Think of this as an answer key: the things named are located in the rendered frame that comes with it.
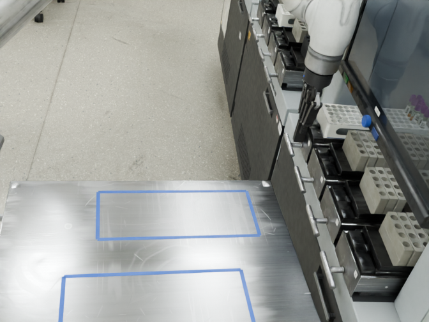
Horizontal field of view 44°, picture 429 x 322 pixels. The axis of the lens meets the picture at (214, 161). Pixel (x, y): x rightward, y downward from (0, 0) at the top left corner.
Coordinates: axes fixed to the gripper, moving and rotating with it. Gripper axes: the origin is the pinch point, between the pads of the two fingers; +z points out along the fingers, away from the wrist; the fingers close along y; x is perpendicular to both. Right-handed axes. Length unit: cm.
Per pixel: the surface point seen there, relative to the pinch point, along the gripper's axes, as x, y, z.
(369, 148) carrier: -12.9, -16.1, -7.4
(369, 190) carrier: -9.1, -30.3, -5.5
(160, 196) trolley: 40, -32, -2
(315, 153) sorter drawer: -1.5, -11.0, -0.6
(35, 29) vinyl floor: 116, 209, 82
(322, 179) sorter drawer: -1.5, -20.6, 0.1
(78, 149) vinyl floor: 73, 85, 81
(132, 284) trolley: 45, -57, -2
